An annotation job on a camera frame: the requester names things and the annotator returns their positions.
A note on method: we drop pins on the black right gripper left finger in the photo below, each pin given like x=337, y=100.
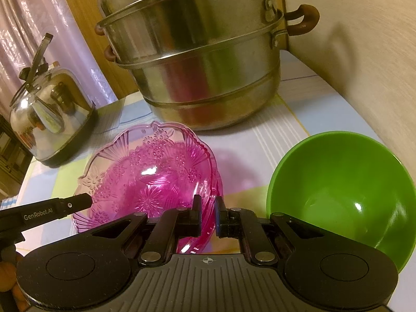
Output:
x=174, y=224

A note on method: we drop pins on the stainless steel kettle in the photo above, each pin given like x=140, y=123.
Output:
x=50, y=113

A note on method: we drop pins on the left hand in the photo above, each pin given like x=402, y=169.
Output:
x=8, y=276

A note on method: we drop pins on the dark shelf unit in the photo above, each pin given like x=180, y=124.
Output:
x=14, y=161

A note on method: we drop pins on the wooden door panel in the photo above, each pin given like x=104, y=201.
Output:
x=86, y=14

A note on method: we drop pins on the lilac curtain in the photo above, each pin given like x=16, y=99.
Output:
x=23, y=25

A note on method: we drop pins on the stainless steel steamer pot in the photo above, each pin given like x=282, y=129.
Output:
x=204, y=63

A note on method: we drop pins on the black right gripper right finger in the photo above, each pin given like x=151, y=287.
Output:
x=244, y=225

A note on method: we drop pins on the green plastic bowl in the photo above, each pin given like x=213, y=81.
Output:
x=349, y=184

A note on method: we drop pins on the clear pink floral glass plate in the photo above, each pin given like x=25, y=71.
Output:
x=151, y=168

